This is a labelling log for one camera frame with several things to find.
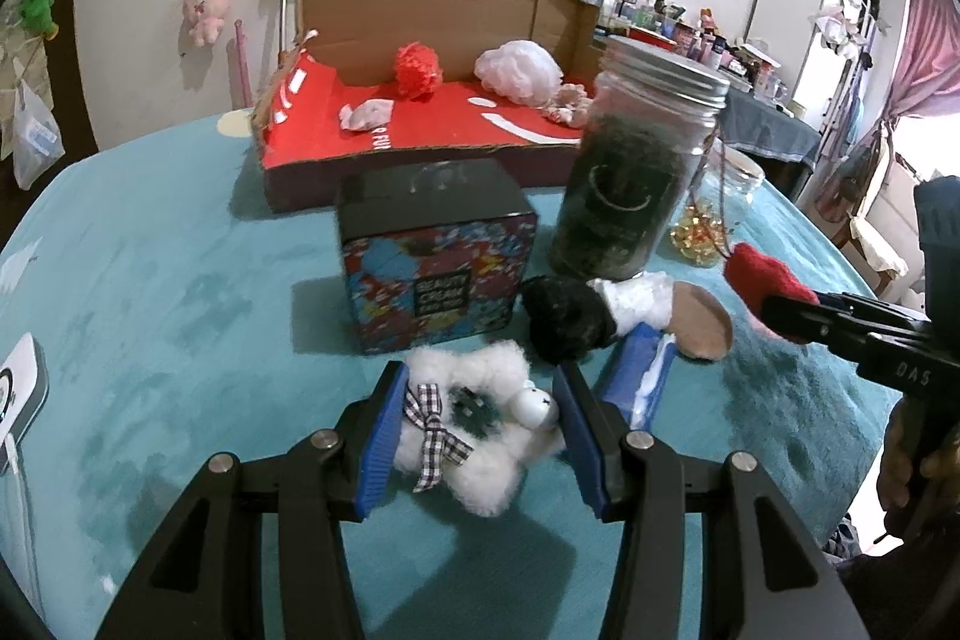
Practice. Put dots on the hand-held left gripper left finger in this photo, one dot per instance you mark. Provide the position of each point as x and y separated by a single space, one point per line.
379 437

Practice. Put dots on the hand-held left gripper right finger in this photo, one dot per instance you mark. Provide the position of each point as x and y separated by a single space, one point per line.
581 437

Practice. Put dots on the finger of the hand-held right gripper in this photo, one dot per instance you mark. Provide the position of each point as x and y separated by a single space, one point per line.
802 321
877 302

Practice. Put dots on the red knitted heart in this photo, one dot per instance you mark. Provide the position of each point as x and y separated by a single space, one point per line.
754 272

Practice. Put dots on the blue cotton wool pack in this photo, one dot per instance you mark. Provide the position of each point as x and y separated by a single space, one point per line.
626 370

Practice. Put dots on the brown round powder puff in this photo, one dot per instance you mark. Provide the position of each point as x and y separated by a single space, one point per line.
701 325

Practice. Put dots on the white fluffy scrunchie with bow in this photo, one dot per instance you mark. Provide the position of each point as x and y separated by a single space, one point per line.
495 374

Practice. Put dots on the black fuzzy scrunchie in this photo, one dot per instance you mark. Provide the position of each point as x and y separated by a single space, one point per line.
562 317

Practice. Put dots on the white fleece sock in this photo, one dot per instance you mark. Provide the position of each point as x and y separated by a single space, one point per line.
637 302

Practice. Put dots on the cream crochet scrunchie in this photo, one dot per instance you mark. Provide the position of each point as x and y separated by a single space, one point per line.
568 104

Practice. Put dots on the cardboard box with red lining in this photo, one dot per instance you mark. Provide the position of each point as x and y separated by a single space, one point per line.
450 123

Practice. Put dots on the coral chenille bath pouf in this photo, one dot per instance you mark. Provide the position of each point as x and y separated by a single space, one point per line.
418 70

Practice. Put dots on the white mesh bath pouf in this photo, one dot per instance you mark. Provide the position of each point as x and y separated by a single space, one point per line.
517 70

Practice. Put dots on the person's right hand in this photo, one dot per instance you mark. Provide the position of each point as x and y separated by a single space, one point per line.
896 460

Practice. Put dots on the table with grey cloth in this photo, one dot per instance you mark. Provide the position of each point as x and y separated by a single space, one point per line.
772 138

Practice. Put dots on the colourful floral tin box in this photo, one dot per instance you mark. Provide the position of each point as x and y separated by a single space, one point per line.
420 250

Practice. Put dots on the glass jar with metal lid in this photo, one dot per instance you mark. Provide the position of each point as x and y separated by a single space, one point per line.
615 190

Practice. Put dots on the pink curtain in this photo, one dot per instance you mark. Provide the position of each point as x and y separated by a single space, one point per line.
926 33

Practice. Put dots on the white fabric decoration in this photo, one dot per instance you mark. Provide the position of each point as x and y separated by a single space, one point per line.
832 29

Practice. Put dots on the white wardrobe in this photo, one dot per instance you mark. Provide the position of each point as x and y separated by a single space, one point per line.
795 10

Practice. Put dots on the row of cosmetic bottles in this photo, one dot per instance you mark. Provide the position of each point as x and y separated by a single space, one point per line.
675 25

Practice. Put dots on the white power bank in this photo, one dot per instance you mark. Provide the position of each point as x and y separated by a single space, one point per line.
19 392

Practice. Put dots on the pink stick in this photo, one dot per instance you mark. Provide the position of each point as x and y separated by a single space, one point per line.
244 63

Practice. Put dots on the metal stick with orange tip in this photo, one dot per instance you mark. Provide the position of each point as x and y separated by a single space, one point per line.
283 10

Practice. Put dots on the clear plastic bag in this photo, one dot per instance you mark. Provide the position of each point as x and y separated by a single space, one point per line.
37 141

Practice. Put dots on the pink plush toy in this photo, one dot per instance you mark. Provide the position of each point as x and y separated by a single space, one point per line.
208 6

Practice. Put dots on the dark wooden door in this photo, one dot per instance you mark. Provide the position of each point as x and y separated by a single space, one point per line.
75 48

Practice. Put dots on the hanging door organiser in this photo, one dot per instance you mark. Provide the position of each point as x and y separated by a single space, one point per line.
15 63

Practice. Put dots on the green plush toy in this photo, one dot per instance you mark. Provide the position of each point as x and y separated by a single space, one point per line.
37 6

